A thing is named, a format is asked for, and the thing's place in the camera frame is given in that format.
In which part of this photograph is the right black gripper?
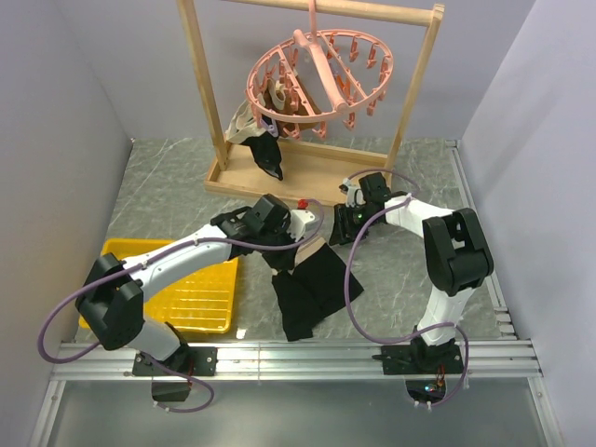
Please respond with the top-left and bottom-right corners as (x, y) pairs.
(328, 203), (379, 246)

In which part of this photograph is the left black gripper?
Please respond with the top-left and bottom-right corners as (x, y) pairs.
(257, 222), (305, 272)

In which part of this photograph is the black underwear beige waistband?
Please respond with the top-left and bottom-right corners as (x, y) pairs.
(271, 237), (364, 342)

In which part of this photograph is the pink round clip hanger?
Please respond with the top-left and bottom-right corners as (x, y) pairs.
(245, 1), (394, 140)

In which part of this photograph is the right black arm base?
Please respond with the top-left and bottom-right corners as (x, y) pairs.
(372, 337), (468, 407)

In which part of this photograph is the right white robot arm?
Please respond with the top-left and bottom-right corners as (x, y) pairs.
(329, 169), (494, 373)

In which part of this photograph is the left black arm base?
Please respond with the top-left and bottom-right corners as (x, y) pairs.
(132, 345), (218, 404)

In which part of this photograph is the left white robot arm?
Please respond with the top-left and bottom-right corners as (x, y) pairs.
(75, 194), (317, 374)

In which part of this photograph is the beige underwear on hanger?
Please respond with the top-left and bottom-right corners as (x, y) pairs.
(224, 101), (261, 144)

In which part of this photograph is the brown underwear on hanger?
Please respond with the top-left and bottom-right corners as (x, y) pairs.
(263, 76), (320, 138)

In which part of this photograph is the wooden hanging rack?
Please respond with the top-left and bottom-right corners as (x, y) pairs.
(177, 1), (445, 207)

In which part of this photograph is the yellow plastic tray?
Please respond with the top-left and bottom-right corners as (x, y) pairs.
(84, 233), (238, 334)

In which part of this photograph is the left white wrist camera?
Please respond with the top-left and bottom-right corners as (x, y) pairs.
(287, 198), (324, 243)

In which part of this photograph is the aluminium mounting rail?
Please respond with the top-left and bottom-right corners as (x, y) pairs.
(34, 339), (563, 446)

